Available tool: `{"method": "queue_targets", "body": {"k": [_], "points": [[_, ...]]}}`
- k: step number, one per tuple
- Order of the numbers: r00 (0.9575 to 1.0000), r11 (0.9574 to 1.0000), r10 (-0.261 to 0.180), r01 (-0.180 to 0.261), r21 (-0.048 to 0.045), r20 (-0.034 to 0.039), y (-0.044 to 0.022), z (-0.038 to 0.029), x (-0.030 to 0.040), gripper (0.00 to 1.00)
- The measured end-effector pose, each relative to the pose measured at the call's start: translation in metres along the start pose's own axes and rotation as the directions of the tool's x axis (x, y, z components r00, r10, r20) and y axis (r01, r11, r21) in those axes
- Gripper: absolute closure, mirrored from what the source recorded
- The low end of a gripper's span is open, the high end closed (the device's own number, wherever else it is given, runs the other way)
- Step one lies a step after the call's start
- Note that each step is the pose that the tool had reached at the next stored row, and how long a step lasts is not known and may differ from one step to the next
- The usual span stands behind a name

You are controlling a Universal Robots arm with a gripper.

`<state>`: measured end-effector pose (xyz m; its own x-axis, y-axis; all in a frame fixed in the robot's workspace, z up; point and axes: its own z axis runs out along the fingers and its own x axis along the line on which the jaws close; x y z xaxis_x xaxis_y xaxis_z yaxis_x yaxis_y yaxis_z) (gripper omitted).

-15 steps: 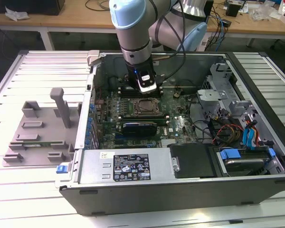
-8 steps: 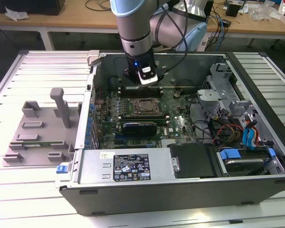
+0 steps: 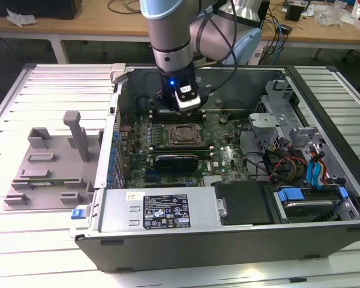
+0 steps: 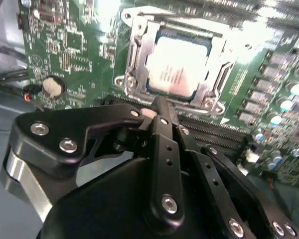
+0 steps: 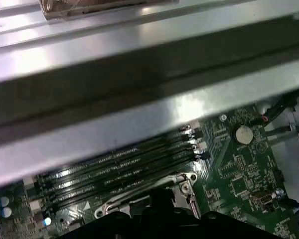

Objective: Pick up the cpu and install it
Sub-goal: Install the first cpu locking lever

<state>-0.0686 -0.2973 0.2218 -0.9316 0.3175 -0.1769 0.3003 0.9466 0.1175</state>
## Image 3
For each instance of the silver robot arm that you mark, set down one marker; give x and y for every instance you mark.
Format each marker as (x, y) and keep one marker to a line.
(168, 30)

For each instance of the CPU socket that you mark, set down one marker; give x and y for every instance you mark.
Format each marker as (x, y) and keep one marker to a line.
(169, 143)

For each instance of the RAM slot with white clips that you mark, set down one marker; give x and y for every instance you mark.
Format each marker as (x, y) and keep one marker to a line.
(159, 111)
(162, 150)
(159, 117)

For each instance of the black cylindrical part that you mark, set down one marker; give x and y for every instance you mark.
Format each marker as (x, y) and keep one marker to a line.
(144, 105)

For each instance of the round coin cell battery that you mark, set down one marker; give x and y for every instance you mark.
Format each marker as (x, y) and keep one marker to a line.
(223, 119)

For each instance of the green RAM stick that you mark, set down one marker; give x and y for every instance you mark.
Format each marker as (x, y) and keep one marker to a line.
(205, 154)

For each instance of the black graphics card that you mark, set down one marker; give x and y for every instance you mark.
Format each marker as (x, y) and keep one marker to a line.
(175, 168)

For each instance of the green motherboard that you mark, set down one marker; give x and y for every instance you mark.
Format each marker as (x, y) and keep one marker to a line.
(228, 159)

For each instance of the wooden desk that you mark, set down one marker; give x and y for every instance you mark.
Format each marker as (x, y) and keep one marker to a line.
(78, 24)

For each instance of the silver metal drive cage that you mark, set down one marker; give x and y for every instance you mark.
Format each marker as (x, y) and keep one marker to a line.
(267, 121)

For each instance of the silver chipset heat sink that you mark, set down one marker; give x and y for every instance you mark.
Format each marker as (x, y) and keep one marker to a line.
(213, 180)

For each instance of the black computer tower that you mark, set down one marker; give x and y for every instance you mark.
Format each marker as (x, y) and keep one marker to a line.
(265, 9)

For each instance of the small white sticker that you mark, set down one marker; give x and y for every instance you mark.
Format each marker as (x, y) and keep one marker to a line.
(132, 196)

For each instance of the black power adapter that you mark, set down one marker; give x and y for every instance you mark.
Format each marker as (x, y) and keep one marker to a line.
(286, 29)

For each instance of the black power supply label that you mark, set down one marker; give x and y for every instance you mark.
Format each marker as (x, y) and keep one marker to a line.
(168, 213)

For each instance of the grey power supply unit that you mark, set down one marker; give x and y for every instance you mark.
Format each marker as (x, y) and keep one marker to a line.
(120, 210)

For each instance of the small black box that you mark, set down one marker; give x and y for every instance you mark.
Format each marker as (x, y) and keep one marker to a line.
(294, 13)

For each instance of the black plastic shroud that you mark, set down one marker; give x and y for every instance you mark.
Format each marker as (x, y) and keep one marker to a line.
(243, 204)

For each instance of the grey parts rack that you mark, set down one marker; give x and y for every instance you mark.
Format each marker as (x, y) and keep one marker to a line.
(57, 180)

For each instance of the large black box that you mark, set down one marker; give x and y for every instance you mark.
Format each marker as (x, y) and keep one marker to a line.
(33, 9)

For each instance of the white crumpled paper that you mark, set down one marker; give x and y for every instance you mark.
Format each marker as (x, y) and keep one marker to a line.
(21, 17)

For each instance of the blue case latch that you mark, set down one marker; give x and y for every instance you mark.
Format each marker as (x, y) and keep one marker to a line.
(78, 213)

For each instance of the black grey PC case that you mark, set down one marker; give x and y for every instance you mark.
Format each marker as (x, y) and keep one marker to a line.
(198, 252)

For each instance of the clear plastic bags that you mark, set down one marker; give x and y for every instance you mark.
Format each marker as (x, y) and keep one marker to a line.
(333, 15)

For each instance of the hard disk in blue carrier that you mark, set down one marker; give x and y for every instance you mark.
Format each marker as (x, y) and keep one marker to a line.
(309, 210)

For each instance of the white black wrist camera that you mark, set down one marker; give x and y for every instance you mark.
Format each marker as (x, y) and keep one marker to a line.
(189, 103)

